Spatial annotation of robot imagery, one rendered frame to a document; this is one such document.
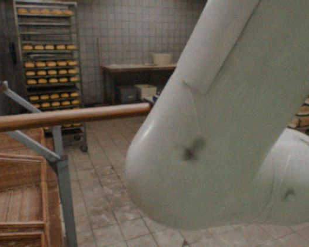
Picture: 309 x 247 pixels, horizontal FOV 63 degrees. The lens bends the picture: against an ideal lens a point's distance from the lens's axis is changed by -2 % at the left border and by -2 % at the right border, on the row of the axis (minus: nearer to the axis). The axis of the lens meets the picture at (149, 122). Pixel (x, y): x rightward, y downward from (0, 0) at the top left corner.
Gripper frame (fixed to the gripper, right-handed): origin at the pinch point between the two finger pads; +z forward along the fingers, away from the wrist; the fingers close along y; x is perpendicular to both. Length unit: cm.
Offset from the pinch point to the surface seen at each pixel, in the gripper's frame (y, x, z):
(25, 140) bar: 15.4, -31.0, 35.2
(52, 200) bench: 61, -26, 70
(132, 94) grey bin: 82, 142, 425
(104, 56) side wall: 10, 106, 494
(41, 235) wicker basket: 46, -30, 25
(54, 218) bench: 61, -26, 54
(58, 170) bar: 28.0, -21.8, 34.1
